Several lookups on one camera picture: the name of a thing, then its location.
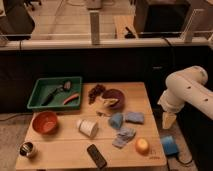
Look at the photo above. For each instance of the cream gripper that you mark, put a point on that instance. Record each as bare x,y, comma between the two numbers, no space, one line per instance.
168,119

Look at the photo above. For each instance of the light blue towel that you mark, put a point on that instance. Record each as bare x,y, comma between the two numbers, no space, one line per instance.
124,135

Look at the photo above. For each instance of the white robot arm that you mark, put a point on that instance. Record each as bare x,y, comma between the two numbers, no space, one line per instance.
185,86

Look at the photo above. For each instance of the beige object in bowl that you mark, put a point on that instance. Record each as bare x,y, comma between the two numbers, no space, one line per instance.
109,101

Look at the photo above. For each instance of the red bowl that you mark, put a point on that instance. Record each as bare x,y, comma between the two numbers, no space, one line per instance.
45,122

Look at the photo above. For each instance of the blue device on floor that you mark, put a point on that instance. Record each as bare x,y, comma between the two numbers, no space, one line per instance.
169,146

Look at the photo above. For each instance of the blue cloth piece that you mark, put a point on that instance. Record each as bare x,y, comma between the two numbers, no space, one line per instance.
134,117

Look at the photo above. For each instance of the orange fruit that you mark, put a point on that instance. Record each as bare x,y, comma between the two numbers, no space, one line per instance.
142,146

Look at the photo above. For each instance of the small fork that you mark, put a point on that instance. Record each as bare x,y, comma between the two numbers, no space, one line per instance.
102,114

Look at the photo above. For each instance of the dark grape bunch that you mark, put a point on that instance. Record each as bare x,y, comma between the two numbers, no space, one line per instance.
95,91

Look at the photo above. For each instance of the white cup on side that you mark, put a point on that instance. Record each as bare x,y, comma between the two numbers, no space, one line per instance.
87,127

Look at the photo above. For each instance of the black remote control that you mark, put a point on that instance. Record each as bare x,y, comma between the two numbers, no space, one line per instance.
97,157

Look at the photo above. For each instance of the red chili pepper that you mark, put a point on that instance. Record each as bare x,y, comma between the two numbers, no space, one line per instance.
70,98

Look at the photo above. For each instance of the green plastic tray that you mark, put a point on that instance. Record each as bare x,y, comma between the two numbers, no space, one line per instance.
44,86

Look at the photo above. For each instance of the silver metal cup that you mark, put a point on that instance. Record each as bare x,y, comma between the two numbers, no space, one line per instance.
27,149

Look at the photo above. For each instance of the black office chair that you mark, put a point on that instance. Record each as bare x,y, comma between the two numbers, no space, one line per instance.
17,24

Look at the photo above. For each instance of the black handled brush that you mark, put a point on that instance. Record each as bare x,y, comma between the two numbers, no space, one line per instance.
66,86

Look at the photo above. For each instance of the metal rail post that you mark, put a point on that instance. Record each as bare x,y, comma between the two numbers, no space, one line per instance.
95,27

